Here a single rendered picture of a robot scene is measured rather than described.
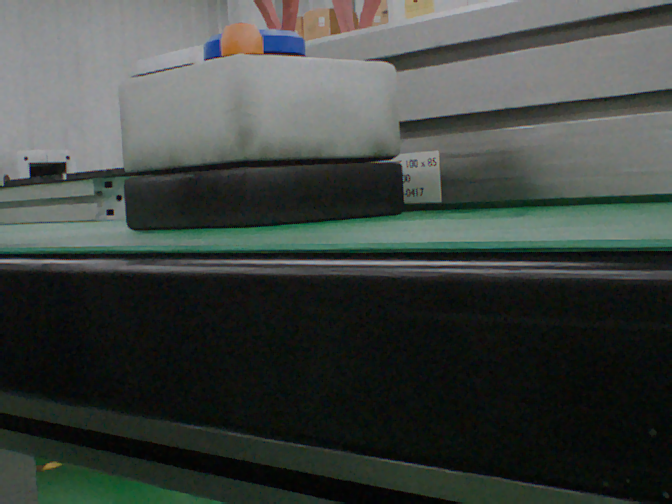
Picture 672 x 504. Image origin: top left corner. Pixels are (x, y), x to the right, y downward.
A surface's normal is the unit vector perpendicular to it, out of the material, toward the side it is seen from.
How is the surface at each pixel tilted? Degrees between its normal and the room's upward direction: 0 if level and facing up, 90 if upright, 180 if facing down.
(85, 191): 90
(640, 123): 90
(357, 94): 90
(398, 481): 90
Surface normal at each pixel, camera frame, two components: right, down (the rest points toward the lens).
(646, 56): -0.72, 0.07
